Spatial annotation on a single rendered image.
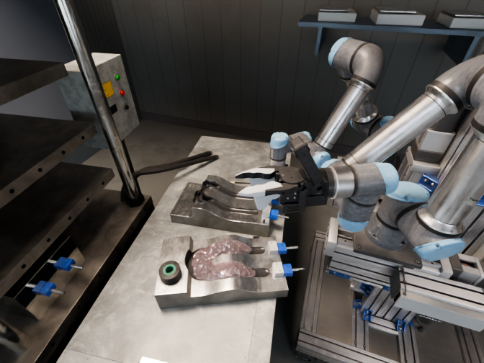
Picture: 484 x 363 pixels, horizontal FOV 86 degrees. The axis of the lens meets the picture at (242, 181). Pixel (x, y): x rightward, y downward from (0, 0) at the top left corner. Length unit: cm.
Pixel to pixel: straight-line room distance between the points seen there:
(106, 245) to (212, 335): 68
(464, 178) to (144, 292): 112
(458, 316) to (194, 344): 89
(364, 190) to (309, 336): 122
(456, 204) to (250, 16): 276
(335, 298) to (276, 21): 259
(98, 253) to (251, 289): 74
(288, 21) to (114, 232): 254
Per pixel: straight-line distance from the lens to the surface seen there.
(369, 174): 64
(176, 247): 116
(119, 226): 151
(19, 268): 121
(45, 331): 132
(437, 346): 201
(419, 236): 92
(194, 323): 112
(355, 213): 70
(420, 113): 79
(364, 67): 110
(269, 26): 317
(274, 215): 126
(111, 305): 124
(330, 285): 193
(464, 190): 82
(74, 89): 148
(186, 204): 140
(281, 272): 111
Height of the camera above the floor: 182
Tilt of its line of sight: 39 degrees down
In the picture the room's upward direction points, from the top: straight up
